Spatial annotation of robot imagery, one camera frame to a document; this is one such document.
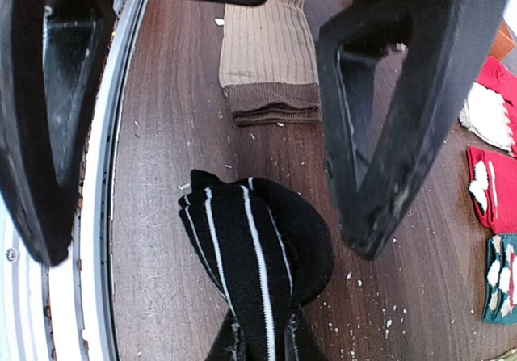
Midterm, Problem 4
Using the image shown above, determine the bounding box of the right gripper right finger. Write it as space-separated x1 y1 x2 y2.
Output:
284 308 327 361

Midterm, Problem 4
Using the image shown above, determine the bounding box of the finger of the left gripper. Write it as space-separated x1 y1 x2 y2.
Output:
1 0 116 267
317 0 507 260

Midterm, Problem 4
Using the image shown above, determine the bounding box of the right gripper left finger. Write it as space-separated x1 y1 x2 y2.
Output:
205 312 247 361

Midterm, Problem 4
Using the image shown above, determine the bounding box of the black white striped sock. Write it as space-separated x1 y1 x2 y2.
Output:
179 170 334 360

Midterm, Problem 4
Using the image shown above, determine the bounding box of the tan sock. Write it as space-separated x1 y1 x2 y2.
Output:
219 0 321 127

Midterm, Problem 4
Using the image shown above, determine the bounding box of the red sock middle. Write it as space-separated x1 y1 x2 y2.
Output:
459 56 516 157

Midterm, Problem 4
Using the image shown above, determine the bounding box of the red sock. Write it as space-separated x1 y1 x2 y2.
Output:
459 56 516 157
466 145 516 234

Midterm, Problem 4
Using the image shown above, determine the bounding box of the red sock right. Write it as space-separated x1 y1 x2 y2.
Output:
466 145 516 234

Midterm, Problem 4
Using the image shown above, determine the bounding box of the dark green reindeer sock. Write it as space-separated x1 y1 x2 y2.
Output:
482 234 516 325

